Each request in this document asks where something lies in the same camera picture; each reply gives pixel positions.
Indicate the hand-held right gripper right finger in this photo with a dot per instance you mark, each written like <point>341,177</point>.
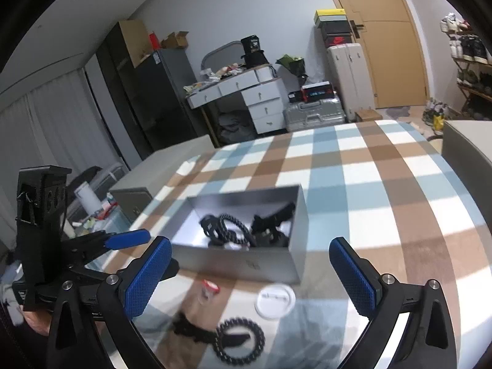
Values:
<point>351,276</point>

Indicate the black red flat box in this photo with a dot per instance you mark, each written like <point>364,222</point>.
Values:
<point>317,92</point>

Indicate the black red shoe box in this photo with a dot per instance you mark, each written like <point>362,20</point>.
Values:
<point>338,41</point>

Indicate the tall flat cardboard box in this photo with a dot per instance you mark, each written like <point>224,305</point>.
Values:
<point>134,42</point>

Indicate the glass side table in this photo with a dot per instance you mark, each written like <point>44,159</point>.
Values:
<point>115,223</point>

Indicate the white upright suitcase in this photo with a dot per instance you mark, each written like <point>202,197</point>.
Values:
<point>349,80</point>

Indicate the checkered tablecloth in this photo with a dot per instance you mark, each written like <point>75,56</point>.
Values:
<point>365,184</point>

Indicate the dark wrapped bouquet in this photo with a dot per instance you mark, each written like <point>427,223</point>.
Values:
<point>292,67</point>

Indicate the grey bundle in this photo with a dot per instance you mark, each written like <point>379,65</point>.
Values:
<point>236,127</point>

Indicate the small cardboard box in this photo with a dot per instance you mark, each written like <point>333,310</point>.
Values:
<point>369,115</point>

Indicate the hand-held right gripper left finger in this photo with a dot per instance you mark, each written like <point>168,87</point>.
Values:
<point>148,276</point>

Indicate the wooden door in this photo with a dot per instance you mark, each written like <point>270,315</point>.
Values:
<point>388,65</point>

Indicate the red hair clip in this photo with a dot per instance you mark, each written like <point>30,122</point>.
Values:
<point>210,286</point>

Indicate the white round badge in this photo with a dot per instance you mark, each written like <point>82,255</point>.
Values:
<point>275,303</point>

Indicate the open cardboard box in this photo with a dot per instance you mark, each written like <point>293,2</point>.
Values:
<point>175,41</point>

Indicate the black jacket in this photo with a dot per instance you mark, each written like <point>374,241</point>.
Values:
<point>82,178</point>

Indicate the silver suitcase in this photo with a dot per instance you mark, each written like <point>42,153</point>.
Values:
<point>311,117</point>

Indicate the shoe rack with shoes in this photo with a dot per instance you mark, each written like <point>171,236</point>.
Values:
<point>467,46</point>

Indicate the desk clutter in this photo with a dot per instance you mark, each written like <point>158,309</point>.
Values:
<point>213,78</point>

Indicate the silver cardboard box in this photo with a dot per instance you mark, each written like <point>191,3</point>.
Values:
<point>238,265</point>

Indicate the white desk with drawers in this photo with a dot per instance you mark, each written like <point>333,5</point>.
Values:
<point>265,100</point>

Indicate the small black box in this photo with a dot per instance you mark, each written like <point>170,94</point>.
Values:
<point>295,97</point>

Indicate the person's left hand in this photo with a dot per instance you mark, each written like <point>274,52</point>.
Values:
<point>38,321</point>

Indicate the beige slippers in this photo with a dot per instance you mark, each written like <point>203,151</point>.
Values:
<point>417,127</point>

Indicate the yellow shoe box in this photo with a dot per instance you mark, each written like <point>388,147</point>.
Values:
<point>328,15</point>

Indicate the white tumbler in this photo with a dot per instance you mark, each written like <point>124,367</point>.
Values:
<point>87,200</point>

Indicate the dark wardrobe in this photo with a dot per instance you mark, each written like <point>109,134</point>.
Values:
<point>115,84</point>

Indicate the grey curtain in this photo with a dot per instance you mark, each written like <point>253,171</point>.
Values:
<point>46,130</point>

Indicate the pile of shoes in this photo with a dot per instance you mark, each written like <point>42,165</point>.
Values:
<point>436,115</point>

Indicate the black appliance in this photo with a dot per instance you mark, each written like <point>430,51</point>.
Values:
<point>253,52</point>

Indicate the grey rounded panel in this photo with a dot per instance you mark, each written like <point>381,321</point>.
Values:
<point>221,53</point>

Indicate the grey cabinet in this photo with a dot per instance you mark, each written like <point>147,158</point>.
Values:
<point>469,142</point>
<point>165,169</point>

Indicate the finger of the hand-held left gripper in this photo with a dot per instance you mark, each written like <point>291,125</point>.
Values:
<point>127,238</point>
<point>107,270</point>

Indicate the black refrigerator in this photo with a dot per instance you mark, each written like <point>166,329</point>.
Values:
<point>165,103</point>

